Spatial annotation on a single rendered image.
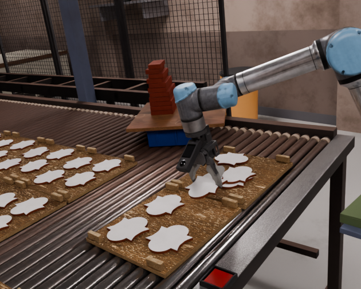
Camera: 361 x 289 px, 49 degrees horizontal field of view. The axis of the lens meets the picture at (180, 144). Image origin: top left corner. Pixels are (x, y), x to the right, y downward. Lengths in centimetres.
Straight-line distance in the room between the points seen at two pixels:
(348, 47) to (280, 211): 60
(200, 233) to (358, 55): 69
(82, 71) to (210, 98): 203
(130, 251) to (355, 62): 83
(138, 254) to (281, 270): 153
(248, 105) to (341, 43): 366
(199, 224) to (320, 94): 385
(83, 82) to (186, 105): 198
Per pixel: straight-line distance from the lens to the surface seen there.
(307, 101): 513
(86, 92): 318
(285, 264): 270
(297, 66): 130
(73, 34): 312
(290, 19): 507
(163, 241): 128
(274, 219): 140
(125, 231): 136
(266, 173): 166
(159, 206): 146
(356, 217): 146
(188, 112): 126
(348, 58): 114
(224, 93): 122
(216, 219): 137
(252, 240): 130
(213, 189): 134
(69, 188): 176
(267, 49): 526
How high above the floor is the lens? 166
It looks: 21 degrees down
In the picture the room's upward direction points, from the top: 7 degrees counter-clockwise
